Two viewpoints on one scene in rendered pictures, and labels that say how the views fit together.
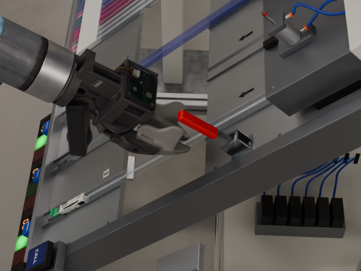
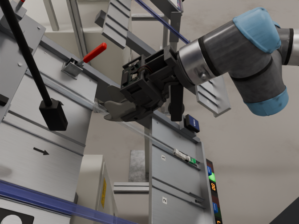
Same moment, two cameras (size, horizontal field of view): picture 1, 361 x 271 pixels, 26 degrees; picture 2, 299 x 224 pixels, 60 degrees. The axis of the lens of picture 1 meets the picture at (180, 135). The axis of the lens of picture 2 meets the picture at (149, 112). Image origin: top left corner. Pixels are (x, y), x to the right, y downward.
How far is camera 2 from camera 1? 115 cm
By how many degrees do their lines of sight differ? 78
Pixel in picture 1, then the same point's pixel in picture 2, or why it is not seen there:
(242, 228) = (85, 200)
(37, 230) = (200, 158)
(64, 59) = (185, 47)
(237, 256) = (90, 182)
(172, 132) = (113, 87)
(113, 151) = (160, 169)
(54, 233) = (190, 153)
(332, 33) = not seen: outside the picture
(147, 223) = not seen: hidden behind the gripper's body
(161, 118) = (121, 110)
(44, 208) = (201, 173)
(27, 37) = (214, 34)
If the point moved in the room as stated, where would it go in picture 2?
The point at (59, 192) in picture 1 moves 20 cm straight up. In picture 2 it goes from (194, 179) to (207, 138)
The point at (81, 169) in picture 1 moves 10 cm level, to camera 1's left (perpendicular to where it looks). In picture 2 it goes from (182, 180) to (220, 179)
